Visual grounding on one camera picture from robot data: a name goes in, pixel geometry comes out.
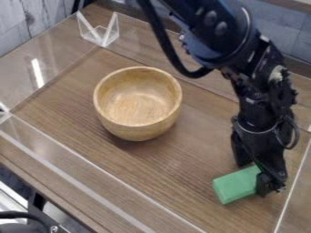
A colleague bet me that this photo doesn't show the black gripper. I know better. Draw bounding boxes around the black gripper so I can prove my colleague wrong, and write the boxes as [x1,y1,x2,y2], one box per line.
[231,116,296,198]

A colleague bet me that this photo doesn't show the green rectangular block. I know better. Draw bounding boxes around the green rectangular block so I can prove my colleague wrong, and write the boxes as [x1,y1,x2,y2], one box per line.
[212,166,260,205]

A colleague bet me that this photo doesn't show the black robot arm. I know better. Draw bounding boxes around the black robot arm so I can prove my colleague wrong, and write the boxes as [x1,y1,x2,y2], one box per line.
[137,0,300,197]

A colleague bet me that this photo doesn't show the wooden bowl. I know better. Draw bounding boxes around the wooden bowl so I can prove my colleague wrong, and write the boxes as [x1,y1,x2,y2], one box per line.
[93,66,183,141]

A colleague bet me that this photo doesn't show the black table clamp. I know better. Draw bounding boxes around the black table clamp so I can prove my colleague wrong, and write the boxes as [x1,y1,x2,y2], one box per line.
[26,192,71,233]

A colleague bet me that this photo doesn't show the black cable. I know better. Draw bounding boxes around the black cable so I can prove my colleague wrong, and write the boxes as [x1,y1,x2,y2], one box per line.
[0,210,53,233]

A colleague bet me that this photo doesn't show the clear acrylic tray wall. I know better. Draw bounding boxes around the clear acrylic tray wall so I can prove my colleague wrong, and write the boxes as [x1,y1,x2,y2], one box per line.
[0,110,204,233]

